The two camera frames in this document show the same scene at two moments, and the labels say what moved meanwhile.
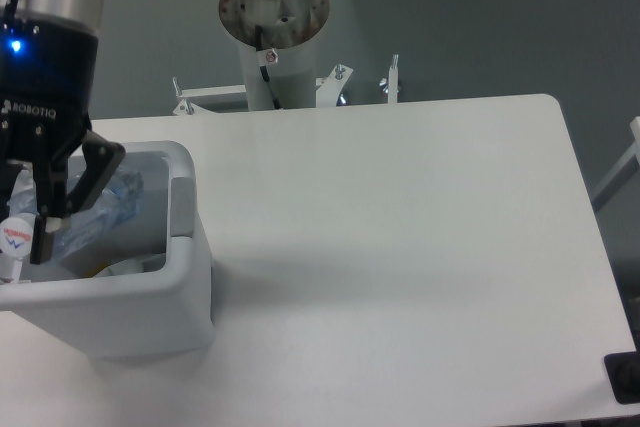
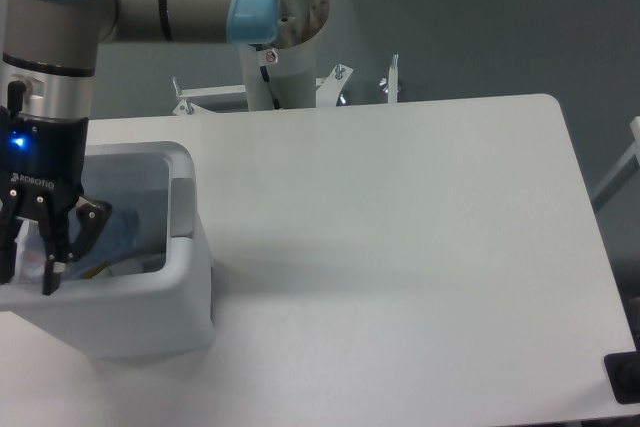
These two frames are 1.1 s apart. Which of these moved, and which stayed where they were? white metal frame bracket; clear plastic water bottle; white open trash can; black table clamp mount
Moved: clear plastic water bottle
Stayed: white metal frame bracket; black table clamp mount; white open trash can
